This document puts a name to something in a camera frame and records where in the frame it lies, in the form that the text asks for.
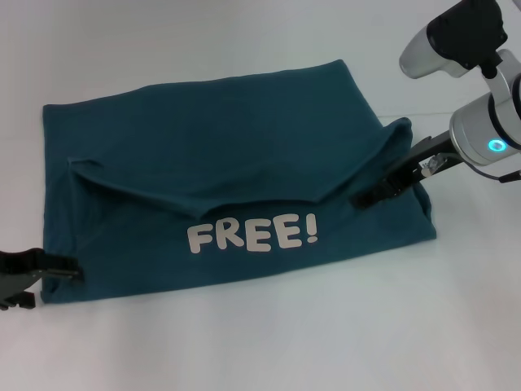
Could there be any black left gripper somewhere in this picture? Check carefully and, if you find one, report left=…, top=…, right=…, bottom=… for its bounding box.
left=0, top=247, right=85, bottom=311

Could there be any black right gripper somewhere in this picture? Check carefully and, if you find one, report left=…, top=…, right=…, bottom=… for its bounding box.
left=350, top=129, right=464, bottom=211

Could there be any right wrist camera housing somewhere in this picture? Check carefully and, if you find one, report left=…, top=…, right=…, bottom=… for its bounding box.
left=398, top=0, right=509, bottom=81

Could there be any right gripper metal cable plug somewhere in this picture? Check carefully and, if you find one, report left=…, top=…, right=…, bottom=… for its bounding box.
left=421, top=154, right=521, bottom=182

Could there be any teal blue shirt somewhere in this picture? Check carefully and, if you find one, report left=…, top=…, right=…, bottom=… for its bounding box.
left=38, top=59, right=439, bottom=306

